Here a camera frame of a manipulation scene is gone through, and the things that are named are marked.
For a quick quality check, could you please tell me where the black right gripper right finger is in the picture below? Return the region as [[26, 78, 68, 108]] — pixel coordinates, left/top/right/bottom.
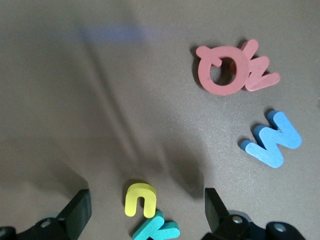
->
[[201, 187, 305, 240]]

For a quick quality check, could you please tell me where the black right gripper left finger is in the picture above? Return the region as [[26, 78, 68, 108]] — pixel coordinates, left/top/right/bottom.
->
[[0, 189, 92, 240]]

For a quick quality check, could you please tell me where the yellow lowercase letter u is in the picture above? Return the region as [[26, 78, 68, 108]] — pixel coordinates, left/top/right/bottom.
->
[[124, 183, 158, 218]]

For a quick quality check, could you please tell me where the red capital letter Q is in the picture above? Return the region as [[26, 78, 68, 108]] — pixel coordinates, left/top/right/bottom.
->
[[195, 45, 250, 97]]

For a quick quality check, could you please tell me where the red lowercase letter w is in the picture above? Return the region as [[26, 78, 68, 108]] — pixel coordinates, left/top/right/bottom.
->
[[241, 38, 281, 92]]

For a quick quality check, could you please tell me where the teal capital letter R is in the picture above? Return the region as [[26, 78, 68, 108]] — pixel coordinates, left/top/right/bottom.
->
[[131, 209, 181, 240]]

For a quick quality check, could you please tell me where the blue capital letter W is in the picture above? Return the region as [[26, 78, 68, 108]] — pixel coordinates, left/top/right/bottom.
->
[[240, 109, 303, 169]]

